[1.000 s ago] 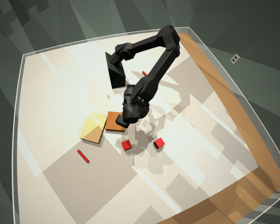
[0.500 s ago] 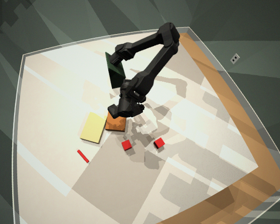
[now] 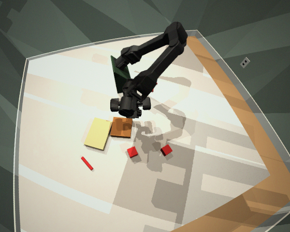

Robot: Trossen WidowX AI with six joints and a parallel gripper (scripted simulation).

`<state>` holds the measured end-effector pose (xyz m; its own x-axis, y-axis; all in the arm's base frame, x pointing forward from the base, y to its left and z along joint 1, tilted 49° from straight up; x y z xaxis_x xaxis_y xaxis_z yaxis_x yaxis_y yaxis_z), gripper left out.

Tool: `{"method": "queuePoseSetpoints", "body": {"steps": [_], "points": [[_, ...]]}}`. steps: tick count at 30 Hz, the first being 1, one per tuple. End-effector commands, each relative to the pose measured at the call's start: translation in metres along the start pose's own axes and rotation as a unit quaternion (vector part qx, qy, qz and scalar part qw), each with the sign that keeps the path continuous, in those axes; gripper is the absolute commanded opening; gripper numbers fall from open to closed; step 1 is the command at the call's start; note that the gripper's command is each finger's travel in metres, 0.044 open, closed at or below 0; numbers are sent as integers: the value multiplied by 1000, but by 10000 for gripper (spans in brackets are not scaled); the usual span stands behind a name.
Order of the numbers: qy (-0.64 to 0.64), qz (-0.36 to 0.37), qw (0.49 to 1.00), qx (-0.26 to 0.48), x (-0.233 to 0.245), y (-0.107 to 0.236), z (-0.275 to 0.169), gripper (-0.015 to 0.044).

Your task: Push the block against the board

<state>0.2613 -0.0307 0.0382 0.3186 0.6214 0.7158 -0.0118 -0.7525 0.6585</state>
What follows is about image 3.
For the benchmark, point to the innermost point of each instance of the red square block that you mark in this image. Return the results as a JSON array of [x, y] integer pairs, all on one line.
[[166, 150], [132, 152]]

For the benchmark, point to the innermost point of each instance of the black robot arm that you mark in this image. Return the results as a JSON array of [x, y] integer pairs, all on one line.
[[174, 36]]

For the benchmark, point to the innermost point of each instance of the pale yellow board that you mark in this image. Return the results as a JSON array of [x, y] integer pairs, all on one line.
[[98, 134]]

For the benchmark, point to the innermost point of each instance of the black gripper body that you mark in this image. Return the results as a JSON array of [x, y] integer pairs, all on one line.
[[114, 103]]

